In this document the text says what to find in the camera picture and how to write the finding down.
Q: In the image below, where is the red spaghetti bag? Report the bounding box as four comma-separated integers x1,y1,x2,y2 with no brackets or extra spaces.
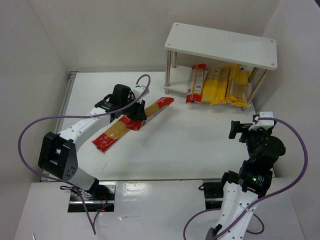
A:
92,116,135,153
124,96,175,132

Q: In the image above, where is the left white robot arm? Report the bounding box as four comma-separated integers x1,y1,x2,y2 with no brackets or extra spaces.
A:
38,84,150,199

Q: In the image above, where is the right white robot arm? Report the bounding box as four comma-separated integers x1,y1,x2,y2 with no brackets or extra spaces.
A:
206,120,286,240

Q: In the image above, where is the yellow pasta bag far right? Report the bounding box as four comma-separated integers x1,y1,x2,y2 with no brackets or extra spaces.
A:
231,70,250,108

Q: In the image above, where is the yellow pasta bag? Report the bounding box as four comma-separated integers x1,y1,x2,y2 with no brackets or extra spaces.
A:
210,65,231,105
201,66,221,105
231,70,250,108
225,64,241,104

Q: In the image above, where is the yellow pasta bag middle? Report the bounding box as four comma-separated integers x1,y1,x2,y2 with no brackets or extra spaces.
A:
210,65,231,105

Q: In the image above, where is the yellow pasta bag left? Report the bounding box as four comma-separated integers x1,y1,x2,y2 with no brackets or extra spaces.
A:
201,66,221,105

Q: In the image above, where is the red pasta bag on shelf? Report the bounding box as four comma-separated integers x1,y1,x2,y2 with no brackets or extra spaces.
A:
185,63,206,104

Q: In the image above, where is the white two-tier shelf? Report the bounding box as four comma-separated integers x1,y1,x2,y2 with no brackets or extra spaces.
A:
164,22,278,103

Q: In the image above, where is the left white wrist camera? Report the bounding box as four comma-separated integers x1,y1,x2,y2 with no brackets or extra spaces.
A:
131,85,150,101

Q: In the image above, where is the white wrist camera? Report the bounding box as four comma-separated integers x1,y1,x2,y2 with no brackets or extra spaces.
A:
249,111,275,131
131,85,150,101

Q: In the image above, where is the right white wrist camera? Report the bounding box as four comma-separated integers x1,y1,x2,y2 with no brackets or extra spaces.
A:
249,111,275,131

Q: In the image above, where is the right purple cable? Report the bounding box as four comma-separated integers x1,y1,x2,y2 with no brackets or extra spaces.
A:
183,118,309,240

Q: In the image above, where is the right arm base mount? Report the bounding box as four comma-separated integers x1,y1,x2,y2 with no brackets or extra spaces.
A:
198,181,223,210

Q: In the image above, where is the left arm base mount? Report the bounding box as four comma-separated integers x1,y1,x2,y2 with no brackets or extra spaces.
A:
67,181,117,213

